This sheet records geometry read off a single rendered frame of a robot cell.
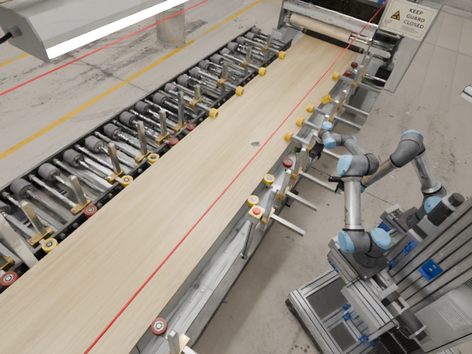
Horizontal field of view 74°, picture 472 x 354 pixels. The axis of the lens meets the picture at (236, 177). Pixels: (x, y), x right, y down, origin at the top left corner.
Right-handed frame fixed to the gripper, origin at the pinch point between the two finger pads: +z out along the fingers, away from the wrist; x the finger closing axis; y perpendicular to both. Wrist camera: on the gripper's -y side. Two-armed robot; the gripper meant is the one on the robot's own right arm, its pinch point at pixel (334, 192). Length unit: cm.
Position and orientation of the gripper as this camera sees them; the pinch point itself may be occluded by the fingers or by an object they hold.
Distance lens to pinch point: 256.6
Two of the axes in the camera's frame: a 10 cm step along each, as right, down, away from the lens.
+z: -1.0, 6.6, 7.4
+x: 5.2, -6.0, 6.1
